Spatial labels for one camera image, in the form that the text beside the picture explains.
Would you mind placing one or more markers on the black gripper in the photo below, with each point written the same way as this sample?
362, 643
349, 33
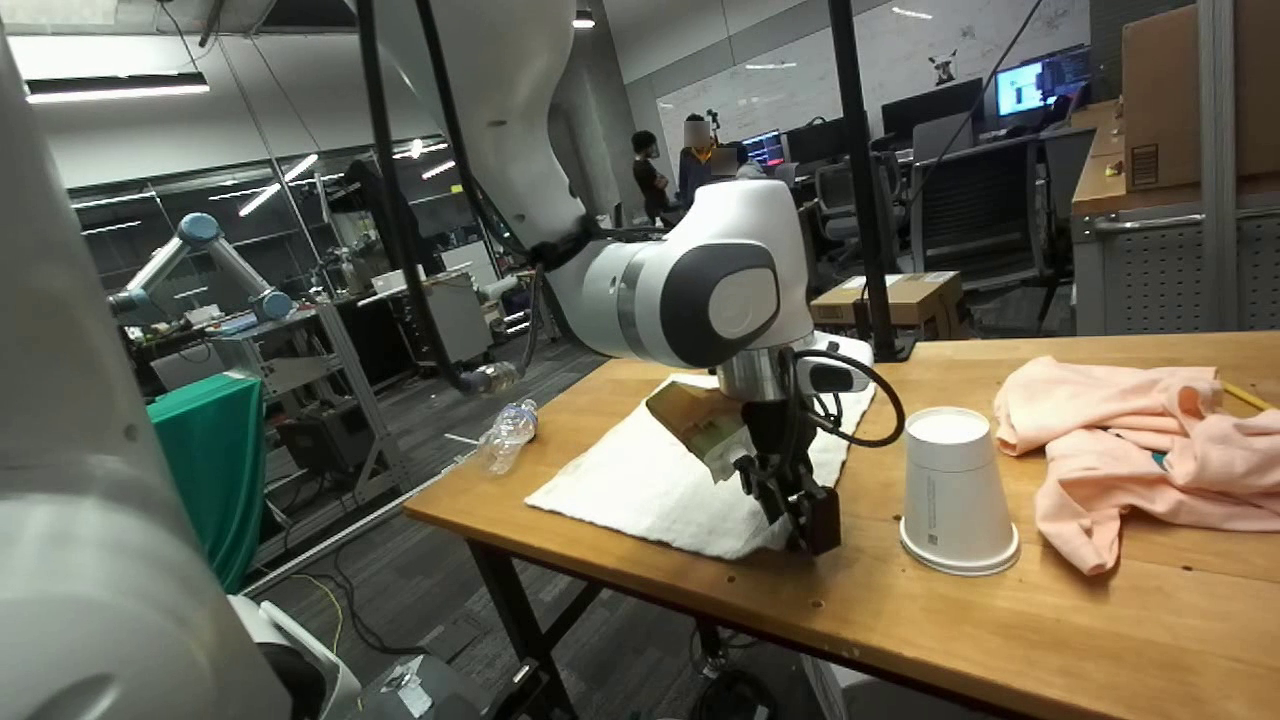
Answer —
778, 428

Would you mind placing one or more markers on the white terry cloth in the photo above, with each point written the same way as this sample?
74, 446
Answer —
625, 480

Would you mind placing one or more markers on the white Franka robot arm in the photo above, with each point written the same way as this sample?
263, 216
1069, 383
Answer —
625, 295

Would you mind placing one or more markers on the grey blue background robot arm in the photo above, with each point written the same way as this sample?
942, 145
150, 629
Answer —
203, 232

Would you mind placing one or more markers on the pink crumpled cloth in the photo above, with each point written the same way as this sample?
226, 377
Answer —
1135, 452

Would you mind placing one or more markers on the white paper cup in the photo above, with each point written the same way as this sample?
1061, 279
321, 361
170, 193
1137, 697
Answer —
953, 493

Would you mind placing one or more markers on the low wooden crate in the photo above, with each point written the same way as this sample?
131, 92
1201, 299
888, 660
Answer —
921, 299

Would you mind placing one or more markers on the clear plastic bottle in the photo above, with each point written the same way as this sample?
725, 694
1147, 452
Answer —
511, 428

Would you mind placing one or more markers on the person in orange top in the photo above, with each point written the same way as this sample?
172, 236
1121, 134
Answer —
700, 158

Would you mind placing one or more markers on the small blue lit monitor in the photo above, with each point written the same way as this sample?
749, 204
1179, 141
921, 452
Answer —
767, 145

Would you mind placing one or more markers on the black office desk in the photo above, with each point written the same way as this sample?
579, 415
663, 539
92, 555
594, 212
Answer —
981, 203

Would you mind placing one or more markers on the person in dark top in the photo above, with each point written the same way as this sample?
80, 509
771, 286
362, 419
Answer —
651, 174

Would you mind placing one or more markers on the white background cart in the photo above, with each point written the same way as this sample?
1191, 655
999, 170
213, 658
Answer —
467, 322

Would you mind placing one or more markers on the grey mesh cabinet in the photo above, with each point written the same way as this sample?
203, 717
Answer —
1147, 265

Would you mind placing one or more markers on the yellow pencil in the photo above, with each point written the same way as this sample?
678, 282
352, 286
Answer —
1245, 396

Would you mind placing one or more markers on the lit computer monitor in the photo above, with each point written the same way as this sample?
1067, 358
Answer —
1024, 87

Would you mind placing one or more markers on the large cardboard box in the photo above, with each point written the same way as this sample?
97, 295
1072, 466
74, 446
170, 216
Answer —
1163, 92

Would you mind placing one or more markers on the green fabric cover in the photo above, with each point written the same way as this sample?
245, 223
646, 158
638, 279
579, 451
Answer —
213, 462

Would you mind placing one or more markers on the rectangular ceiling light panel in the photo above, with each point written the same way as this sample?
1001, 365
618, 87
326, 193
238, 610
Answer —
121, 60

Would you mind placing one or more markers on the black table frame legs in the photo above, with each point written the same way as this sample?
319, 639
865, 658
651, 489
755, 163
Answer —
513, 614

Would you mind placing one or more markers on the black camera stand pole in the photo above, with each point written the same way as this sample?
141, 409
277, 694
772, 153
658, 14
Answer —
865, 203

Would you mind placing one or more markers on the grey vertical post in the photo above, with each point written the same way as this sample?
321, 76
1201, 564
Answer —
1216, 163

